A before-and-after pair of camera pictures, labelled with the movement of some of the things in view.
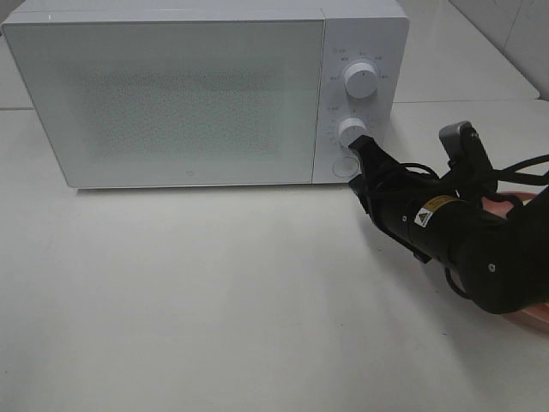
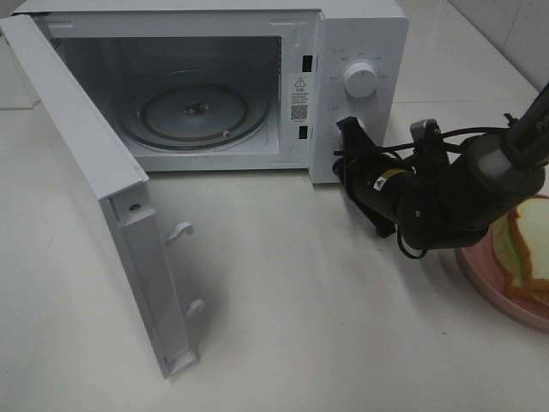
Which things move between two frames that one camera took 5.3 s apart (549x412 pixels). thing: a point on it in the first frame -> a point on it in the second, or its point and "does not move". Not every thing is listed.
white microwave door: x=175 y=102 -> x=116 y=177
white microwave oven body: x=214 y=93 does not move
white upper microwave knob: x=360 y=80 does not move
